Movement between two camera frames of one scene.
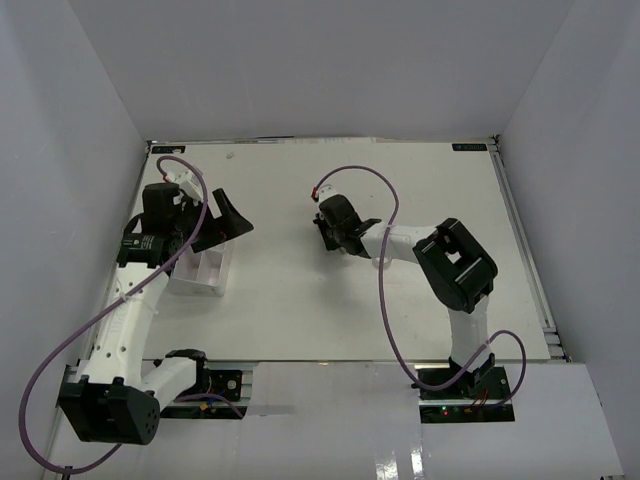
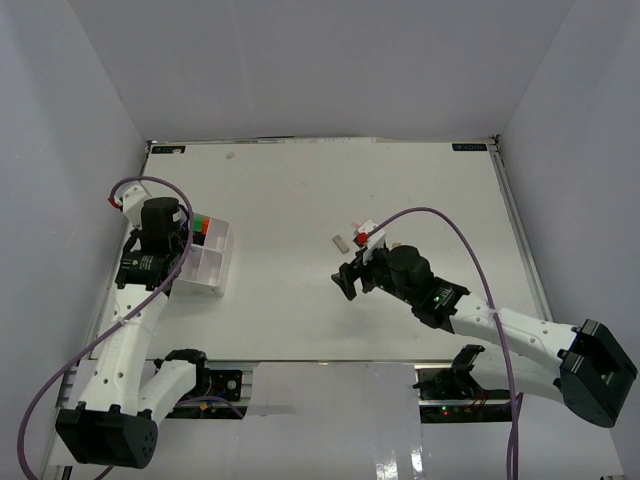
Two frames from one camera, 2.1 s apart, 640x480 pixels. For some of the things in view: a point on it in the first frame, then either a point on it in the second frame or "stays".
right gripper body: (332, 237) -> (375, 272)
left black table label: (168, 149) stays
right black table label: (469, 147) stays
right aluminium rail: (556, 353) stays
